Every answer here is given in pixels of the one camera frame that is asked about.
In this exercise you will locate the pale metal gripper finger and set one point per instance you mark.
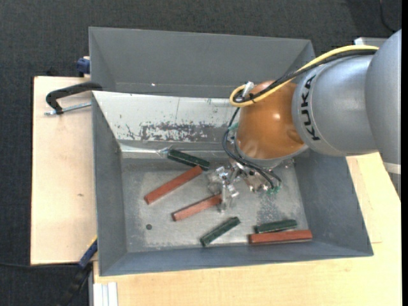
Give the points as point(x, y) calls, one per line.
point(216, 178)
point(227, 196)

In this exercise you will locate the red-brown flat block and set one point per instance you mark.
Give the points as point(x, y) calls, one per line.
point(173, 185)
point(194, 208)
point(280, 236)

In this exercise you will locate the dark green flat block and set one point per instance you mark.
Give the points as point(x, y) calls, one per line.
point(275, 226)
point(188, 159)
point(220, 231)

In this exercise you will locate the grey metal bin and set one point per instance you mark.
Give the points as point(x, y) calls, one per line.
point(197, 62)

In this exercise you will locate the pale wood flat board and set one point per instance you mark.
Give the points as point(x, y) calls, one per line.
point(60, 177)

